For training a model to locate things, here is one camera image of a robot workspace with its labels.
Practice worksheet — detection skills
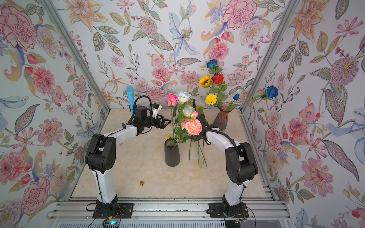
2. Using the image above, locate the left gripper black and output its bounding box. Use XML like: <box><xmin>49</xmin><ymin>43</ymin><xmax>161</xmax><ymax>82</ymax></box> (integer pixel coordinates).
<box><xmin>141</xmin><ymin>114</ymin><xmax>170</xmax><ymax>128</ymax></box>

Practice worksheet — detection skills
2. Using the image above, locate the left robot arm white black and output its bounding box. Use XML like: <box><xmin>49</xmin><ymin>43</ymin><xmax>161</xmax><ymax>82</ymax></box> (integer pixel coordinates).
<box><xmin>85</xmin><ymin>96</ymin><xmax>171</xmax><ymax>219</ymax></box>

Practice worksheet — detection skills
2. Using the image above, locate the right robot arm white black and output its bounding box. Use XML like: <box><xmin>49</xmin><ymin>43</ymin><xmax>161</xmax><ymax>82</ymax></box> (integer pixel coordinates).
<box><xmin>193</xmin><ymin>114</ymin><xmax>259</xmax><ymax>220</ymax></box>

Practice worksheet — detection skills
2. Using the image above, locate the pink ribbed glass vase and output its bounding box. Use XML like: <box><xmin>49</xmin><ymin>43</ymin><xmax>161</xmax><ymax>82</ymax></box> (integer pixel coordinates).
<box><xmin>213</xmin><ymin>102</ymin><xmax>234</xmax><ymax>131</ymax></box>

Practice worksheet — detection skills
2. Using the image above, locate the dark grey vase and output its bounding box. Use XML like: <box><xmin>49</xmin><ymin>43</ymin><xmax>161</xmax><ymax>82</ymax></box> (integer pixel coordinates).
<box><xmin>164</xmin><ymin>139</ymin><xmax>180</xmax><ymax>167</ymax></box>

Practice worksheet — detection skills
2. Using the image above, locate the pink peony flower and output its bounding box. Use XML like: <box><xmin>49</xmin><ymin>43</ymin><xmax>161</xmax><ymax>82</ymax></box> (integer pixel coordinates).
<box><xmin>184</xmin><ymin>119</ymin><xmax>202</xmax><ymax>136</ymax></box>

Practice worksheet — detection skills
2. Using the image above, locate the small white rose bud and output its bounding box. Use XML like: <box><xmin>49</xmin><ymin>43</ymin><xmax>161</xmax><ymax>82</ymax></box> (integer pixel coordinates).
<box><xmin>182</xmin><ymin>105</ymin><xmax>195</xmax><ymax>118</ymax></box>

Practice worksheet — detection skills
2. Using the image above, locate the magenta rose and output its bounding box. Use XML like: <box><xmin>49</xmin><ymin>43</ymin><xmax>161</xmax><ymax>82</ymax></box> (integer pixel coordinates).
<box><xmin>167</xmin><ymin>93</ymin><xmax>178</xmax><ymax>107</ymax></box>

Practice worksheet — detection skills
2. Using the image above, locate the white rose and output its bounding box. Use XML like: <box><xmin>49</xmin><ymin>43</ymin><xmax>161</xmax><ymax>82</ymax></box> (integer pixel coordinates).
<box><xmin>176</xmin><ymin>91</ymin><xmax>192</xmax><ymax>104</ymax></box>

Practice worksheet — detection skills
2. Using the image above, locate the red rose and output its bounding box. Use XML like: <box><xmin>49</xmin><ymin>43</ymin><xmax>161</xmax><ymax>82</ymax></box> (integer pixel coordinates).
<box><xmin>213</xmin><ymin>74</ymin><xmax>224</xmax><ymax>85</ymax></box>

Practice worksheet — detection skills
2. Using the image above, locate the blue tube on black stand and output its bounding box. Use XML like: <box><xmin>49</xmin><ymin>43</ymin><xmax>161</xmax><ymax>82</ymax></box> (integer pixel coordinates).
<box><xmin>126</xmin><ymin>86</ymin><xmax>135</xmax><ymax>114</ymax></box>

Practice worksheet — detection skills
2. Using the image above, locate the small blue rose top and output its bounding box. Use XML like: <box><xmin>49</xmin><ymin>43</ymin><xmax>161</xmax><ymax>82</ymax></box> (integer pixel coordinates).
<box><xmin>207</xmin><ymin>59</ymin><xmax>219</xmax><ymax>69</ymax></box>

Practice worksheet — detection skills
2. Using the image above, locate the blue rose large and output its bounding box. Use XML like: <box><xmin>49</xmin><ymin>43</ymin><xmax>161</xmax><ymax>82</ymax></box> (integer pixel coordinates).
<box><xmin>251</xmin><ymin>85</ymin><xmax>279</xmax><ymax>102</ymax></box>

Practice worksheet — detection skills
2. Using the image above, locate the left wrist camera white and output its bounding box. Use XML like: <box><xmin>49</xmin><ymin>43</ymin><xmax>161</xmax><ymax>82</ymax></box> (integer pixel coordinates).
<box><xmin>152</xmin><ymin>103</ymin><xmax>162</xmax><ymax>119</ymax></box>

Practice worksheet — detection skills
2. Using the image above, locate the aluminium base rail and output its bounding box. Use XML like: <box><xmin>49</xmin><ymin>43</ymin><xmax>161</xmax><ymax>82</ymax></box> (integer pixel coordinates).
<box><xmin>46</xmin><ymin>197</ymin><xmax>294</xmax><ymax>228</ymax></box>

